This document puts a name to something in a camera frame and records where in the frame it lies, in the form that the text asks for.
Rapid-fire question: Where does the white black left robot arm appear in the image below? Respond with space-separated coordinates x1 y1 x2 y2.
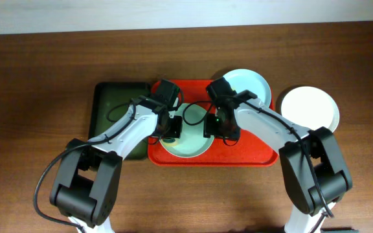
49 80 183 232

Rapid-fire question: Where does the light blue plate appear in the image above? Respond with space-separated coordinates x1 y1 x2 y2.
223 69 272 107

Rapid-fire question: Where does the white plate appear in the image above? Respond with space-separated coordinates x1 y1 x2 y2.
279 86 340 132

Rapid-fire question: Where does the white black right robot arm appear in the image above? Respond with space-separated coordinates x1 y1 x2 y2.
204 78 353 232

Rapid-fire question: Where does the light green plate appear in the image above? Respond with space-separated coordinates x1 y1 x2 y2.
160 103 214 158

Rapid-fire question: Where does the dark green tray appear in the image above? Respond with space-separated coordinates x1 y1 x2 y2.
88 81 152 161

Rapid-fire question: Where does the red plastic tray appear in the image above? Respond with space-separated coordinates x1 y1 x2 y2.
148 80 278 167

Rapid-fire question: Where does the yellow green sponge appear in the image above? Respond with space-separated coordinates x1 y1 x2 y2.
161 138 178 146

